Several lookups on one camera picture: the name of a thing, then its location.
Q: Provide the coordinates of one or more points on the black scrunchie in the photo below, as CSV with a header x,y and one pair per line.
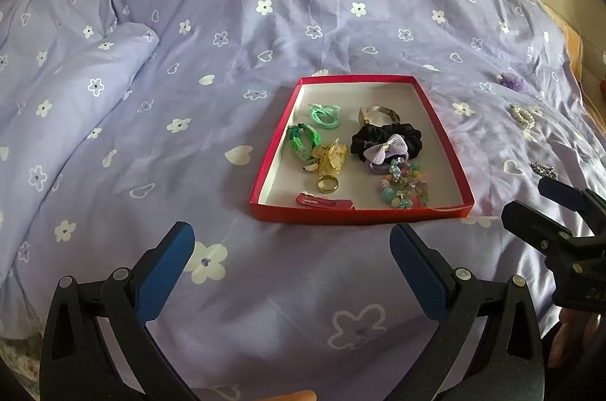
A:
x,y
367,140

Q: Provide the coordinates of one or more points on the person's left hand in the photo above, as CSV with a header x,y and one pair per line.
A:
x,y
293,396

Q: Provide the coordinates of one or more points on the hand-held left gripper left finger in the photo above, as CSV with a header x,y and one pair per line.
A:
x,y
165,273

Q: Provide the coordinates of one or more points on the purple floral blanket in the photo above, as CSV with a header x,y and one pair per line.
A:
x,y
236,26

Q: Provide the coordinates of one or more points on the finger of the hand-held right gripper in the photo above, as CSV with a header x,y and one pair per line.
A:
x,y
530,218
563,192

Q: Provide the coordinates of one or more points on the red hair clip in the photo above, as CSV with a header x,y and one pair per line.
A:
x,y
322,202

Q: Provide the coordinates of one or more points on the red cardboard box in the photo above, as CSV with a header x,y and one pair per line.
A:
x,y
442,185

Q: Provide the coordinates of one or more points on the yellow hair claw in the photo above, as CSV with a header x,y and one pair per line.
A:
x,y
331,159

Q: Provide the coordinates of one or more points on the gold wristwatch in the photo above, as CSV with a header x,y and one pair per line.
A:
x,y
378,111

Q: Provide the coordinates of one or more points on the purple fluffy scrunchie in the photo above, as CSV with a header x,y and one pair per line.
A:
x,y
515,82

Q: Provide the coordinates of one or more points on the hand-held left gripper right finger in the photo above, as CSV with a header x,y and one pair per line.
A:
x,y
421,273

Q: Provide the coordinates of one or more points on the orange mattress edge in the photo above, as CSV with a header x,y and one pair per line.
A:
x,y
575,50

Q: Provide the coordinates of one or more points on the floral bedsheet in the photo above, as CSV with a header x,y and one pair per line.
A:
x,y
19,363

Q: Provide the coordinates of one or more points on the person's right hand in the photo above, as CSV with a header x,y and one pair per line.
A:
x,y
566,339

